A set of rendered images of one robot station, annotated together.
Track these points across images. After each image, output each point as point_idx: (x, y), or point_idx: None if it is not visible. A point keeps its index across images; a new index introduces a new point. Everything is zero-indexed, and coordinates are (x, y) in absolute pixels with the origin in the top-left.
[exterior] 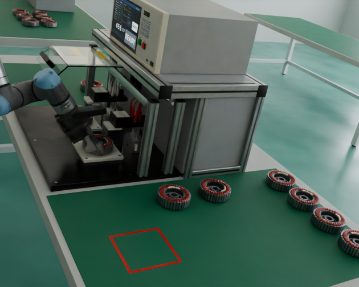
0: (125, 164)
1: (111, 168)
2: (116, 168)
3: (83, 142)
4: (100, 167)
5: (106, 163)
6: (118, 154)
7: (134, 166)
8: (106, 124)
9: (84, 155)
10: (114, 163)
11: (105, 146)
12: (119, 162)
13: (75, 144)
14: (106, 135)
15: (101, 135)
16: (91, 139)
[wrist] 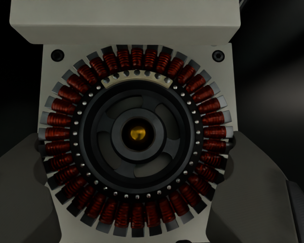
0: (265, 54)
1: (297, 123)
2: (298, 104)
3: (133, 236)
4: (280, 168)
5: (248, 129)
6: (209, 59)
7: (285, 26)
8: (141, 19)
9: (196, 224)
10: (251, 95)
11: (223, 117)
12: (248, 72)
13: (78, 242)
14: None
15: (72, 89)
16: (94, 165)
